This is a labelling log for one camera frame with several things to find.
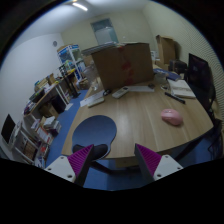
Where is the frosted window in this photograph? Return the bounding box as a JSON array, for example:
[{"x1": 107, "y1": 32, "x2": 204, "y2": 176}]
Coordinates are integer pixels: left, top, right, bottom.
[{"x1": 91, "y1": 18, "x2": 118, "y2": 45}]

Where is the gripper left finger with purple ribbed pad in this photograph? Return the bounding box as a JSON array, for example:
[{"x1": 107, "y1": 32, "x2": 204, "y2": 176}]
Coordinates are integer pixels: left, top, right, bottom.
[{"x1": 45, "y1": 145, "x2": 94, "y2": 186}]

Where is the black computer monitor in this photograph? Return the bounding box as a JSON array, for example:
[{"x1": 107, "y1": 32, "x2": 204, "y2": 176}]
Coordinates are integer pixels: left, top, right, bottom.
[{"x1": 186, "y1": 52, "x2": 212, "y2": 93}]

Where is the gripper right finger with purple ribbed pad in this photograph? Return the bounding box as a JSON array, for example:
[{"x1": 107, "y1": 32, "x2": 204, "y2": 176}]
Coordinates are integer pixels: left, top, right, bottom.
[{"x1": 134, "y1": 144, "x2": 182, "y2": 183}]

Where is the white remote control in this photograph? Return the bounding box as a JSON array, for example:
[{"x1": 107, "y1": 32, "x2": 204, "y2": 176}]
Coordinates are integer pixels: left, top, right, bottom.
[{"x1": 112, "y1": 86, "x2": 129, "y2": 99}]

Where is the white flat device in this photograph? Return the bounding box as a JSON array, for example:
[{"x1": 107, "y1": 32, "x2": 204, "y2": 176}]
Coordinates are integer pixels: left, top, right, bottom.
[{"x1": 87, "y1": 97, "x2": 105, "y2": 108}]

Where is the cluttered white shelf unit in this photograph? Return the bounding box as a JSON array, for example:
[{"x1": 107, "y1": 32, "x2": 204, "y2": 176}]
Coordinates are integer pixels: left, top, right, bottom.
[{"x1": 11, "y1": 116, "x2": 61, "y2": 166}]

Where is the tall cardboard box right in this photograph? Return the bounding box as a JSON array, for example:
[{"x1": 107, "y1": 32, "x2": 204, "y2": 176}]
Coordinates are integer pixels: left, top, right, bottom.
[{"x1": 156, "y1": 35, "x2": 176, "y2": 64}]

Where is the open white notebook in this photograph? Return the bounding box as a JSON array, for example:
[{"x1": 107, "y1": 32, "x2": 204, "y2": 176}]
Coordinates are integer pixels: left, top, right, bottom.
[{"x1": 168, "y1": 80, "x2": 195, "y2": 98}]

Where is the blue glass display cabinet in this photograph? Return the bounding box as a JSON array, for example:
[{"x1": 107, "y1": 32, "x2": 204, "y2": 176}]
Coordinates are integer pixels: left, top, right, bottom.
[{"x1": 57, "y1": 44, "x2": 86, "y2": 81}]

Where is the dark blue mouse pad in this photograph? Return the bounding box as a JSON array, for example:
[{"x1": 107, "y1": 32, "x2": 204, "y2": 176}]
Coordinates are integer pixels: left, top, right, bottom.
[{"x1": 72, "y1": 115, "x2": 117, "y2": 160}]

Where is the black pen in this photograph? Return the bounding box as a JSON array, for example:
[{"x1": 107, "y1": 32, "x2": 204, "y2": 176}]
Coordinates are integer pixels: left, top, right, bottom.
[{"x1": 164, "y1": 92, "x2": 186, "y2": 104}]

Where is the pink computer mouse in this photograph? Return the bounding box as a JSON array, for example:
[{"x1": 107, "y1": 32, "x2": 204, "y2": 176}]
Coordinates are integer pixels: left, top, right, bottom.
[{"x1": 161, "y1": 109, "x2": 183, "y2": 126}]

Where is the black monitor far left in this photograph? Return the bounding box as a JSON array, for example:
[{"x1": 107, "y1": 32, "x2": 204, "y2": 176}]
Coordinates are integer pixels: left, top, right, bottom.
[{"x1": 1, "y1": 115, "x2": 15, "y2": 143}]

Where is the ceiling light strip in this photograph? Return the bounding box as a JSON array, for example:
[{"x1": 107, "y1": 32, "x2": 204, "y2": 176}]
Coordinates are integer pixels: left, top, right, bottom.
[{"x1": 72, "y1": 2, "x2": 88, "y2": 12}]

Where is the white paper sheet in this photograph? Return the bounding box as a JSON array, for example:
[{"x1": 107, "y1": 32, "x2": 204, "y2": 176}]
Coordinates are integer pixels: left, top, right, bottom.
[{"x1": 80, "y1": 90, "x2": 104, "y2": 107}]

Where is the large brown cardboard box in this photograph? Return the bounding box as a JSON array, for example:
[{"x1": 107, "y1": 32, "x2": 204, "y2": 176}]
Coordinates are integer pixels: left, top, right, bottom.
[{"x1": 92, "y1": 43, "x2": 153, "y2": 90}]

